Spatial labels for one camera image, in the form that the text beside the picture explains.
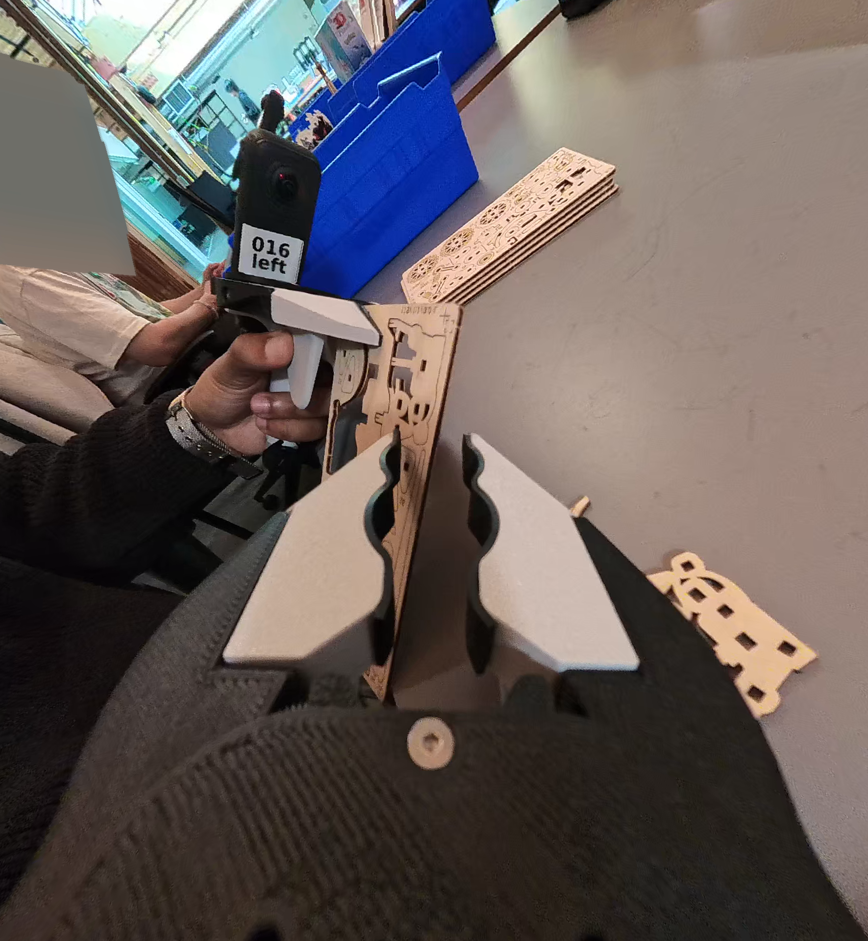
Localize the person's black clothing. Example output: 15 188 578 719
0 448 288 941

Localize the person's left forearm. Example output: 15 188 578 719
7 400 254 582

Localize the silver wristwatch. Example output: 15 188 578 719
165 390 262 479

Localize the wooden cut-out puzzle piece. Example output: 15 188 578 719
570 496 818 719

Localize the grey desk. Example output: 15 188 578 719
346 0 868 941

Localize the person's left hand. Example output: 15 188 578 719
184 331 332 457

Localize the stack of wooden puzzle sheets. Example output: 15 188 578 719
400 147 620 306

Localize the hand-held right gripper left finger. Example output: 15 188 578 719
222 430 404 663

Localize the wooden puzzle sheet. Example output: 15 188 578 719
322 301 466 704

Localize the blue plastic bin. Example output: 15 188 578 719
323 0 498 107
298 53 480 298

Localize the printed cardboard box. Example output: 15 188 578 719
315 3 372 74

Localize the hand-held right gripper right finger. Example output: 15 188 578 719
462 432 641 676

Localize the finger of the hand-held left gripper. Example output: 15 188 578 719
270 290 382 347

